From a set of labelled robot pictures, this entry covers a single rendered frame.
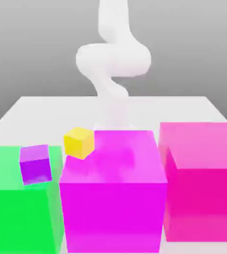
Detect large magenta box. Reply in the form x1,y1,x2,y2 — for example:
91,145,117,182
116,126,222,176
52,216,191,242
58,129,169,254

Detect small yellow cube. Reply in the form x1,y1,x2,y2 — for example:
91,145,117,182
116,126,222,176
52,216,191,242
63,127,95,160

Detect large pink box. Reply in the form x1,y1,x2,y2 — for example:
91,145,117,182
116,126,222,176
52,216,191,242
158,122,227,242

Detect large green box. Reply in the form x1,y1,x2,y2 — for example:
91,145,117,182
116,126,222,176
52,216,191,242
0,145,65,254

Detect small purple cube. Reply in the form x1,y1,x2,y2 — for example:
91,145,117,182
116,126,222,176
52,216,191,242
19,144,53,186

